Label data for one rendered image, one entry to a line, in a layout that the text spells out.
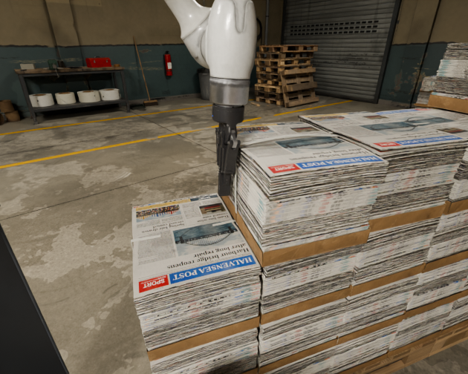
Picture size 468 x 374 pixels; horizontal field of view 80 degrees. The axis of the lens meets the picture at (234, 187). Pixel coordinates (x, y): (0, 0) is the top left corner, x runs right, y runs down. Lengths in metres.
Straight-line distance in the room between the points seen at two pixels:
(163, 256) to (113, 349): 0.97
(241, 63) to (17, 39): 6.50
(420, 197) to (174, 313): 0.69
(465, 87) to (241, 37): 0.91
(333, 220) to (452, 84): 0.82
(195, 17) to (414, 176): 0.66
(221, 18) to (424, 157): 0.57
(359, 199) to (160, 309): 0.51
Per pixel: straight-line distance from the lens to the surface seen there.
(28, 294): 0.88
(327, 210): 0.65
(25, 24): 7.01
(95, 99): 6.53
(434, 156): 0.86
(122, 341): 1.63
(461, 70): 1.33
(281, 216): 0.59
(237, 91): 0.63
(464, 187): 1.02
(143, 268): 0.69
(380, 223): 0.83
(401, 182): 0.81
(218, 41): 0.62
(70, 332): 1.76
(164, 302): 0.66
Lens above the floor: 1.28
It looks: 27 degrees down
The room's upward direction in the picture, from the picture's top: straight up
